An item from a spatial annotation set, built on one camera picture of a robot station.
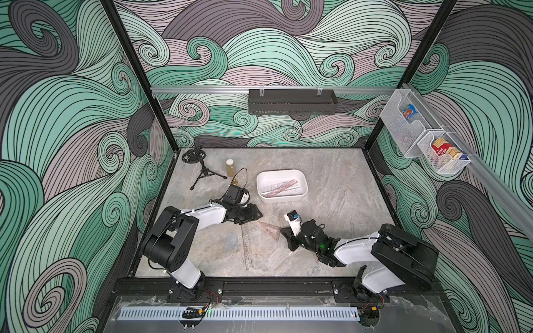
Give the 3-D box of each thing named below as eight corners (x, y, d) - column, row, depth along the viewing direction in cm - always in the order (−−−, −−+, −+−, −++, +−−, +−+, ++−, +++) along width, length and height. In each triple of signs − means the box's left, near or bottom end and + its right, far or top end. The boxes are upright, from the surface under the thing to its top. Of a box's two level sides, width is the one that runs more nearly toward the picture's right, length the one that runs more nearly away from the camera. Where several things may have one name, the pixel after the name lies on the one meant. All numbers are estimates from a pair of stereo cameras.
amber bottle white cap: (227, 176, 109) (225, 165, 102) (228, 170, 112) (226, 158, 105) (235, 176, 109) (233, 165, 102) (235, 170, 112) (234, 158, 105)
